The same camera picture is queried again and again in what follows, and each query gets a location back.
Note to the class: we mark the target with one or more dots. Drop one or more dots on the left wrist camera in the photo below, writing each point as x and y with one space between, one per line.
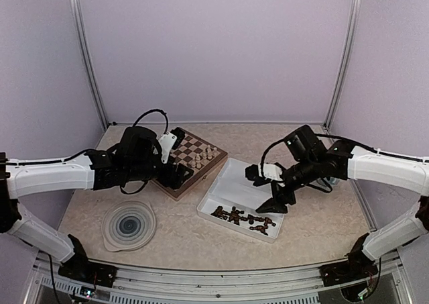
170 141

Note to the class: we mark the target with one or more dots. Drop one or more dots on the dark chess pieces pile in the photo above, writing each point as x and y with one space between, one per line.
236 216

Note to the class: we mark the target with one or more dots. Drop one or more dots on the collapsible silicone bowl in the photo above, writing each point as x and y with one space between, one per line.
128 226

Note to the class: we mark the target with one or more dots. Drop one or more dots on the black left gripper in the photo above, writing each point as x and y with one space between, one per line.
175 181

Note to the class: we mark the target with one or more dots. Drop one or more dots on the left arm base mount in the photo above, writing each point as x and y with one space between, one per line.
80 268

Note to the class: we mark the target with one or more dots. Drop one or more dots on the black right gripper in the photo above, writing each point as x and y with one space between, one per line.
277 205

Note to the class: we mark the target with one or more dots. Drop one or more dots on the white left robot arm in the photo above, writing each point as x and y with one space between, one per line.
22 178

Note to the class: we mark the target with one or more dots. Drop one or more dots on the right aluminium frame post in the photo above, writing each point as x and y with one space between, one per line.
344 63

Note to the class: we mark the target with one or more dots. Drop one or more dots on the front aluminium rail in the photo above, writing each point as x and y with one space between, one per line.
134 284

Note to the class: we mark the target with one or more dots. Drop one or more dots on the white chess pieces row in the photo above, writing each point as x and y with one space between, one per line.
203 158

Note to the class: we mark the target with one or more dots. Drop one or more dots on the aluminium frame post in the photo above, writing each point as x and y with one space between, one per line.
344 63
88 64

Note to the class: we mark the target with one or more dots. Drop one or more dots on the white plastic tray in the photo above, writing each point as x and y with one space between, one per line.
231 188

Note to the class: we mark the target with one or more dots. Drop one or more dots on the light blue mug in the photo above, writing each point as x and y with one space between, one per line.
333 181

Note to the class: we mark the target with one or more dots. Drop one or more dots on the left aluminium frame post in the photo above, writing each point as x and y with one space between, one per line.
88 64

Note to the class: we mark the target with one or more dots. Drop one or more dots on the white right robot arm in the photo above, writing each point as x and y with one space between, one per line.
407 172

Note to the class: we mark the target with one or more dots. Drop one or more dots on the wooden chess board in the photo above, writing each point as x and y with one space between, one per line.
191 145

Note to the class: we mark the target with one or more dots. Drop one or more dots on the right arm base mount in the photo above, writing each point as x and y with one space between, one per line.
355 267

